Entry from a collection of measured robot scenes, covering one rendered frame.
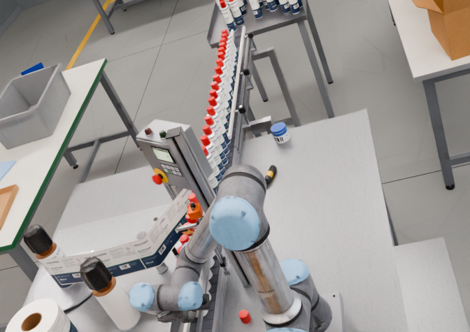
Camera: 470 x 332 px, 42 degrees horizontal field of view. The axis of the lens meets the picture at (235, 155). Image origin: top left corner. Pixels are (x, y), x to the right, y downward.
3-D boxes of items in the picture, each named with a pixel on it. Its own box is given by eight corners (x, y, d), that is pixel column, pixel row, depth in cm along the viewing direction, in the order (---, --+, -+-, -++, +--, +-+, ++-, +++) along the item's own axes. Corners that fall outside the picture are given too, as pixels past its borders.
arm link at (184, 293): (199, 265, 169) (164, 268, 173) (191, 297, 161) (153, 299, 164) (208, 284, 174) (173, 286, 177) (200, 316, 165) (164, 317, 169)
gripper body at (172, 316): (164, 300, 193) (147, 293, 182) (189, 295, 191) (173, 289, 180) (166, 324, 190) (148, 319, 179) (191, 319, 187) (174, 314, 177)
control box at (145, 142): (178, 163, 203) (154, 118, 192) (214, 172, 191) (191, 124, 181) (159, 183, 198) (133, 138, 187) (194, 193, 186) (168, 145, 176)
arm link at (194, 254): (238, 137, 153) (173, 247, 183) (230, 164, 144) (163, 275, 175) (279, 156, 154) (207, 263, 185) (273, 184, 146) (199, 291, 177)
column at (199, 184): (244, 277, 215) (167, 129, 178) (256, 275, 214) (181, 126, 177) (243, 287, 212) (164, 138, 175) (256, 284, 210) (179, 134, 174)
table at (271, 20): (259, 98, 480) (217, -8, 429) (336, 77, 463) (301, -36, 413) (256, 152, 423) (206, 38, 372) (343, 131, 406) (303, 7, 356)
